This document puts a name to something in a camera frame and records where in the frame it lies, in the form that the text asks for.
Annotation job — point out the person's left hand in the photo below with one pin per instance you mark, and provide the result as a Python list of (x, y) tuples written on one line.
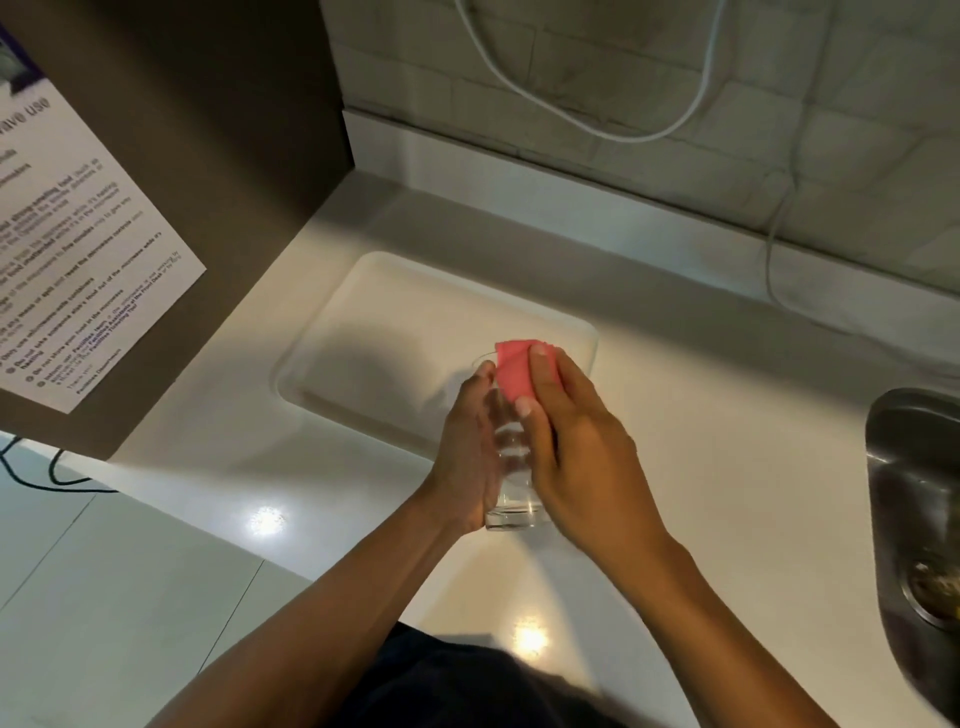
[(461, 457)]

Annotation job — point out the person's right hand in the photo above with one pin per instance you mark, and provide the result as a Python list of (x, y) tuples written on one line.
[(592, 472)]

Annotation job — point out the person's right thumb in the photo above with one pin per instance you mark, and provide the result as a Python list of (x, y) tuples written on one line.
[(534, 433)]

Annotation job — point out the person's right middle finger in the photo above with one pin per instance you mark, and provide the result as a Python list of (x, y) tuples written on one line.
[(576, 381)]

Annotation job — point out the person's left thumb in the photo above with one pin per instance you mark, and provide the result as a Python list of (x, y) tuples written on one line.
[(476, 381)]

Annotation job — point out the pink cleaning cloth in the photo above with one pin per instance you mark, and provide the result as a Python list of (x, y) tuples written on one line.
[(514, 367)]

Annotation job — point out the clear drinking glass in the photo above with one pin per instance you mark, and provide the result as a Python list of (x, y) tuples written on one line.
[(514, 502)]

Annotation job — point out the person's left forearm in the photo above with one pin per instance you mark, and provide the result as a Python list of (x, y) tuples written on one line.
[(330, 630)]

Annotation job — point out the person's right forearm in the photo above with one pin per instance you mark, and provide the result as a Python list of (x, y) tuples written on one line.
[(705, 637)]

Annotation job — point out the white plastic tray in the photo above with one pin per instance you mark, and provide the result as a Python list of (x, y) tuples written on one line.
[(390, 345)]

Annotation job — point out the person's dark clothing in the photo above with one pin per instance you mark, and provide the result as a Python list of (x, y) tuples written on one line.
[(450, 686)]

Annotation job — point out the stainless steel sink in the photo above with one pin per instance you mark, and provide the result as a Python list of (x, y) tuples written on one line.
[(911, 487)]

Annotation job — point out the brown cabinet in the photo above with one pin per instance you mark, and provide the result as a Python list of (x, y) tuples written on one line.
[(225, 112)]

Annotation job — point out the metal sink drain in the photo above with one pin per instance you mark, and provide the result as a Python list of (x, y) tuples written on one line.
[(937, 592)]

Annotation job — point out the printed paper notice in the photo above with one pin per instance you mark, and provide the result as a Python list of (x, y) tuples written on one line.
[(75, 247)]

